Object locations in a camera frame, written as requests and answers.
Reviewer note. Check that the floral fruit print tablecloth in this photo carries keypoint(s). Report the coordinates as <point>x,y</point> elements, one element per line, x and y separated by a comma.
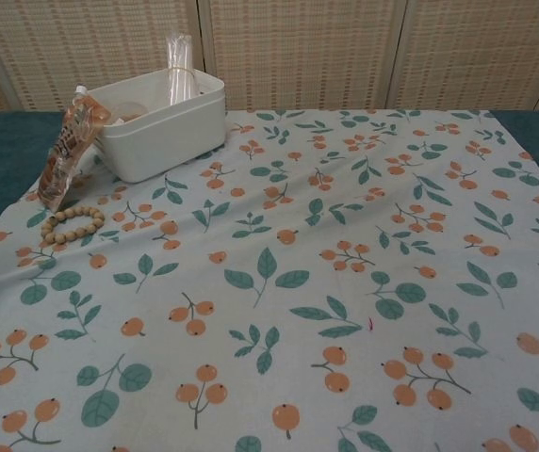
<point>298,282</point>

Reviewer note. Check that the white plastic storage box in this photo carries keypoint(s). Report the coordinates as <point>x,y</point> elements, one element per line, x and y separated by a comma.
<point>166,141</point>

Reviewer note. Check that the clear pack of straws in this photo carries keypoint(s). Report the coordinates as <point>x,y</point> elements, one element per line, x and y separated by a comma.
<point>181,66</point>

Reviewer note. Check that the orange spouted drink pouch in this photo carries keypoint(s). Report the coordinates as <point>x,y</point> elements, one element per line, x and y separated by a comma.
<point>69,150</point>

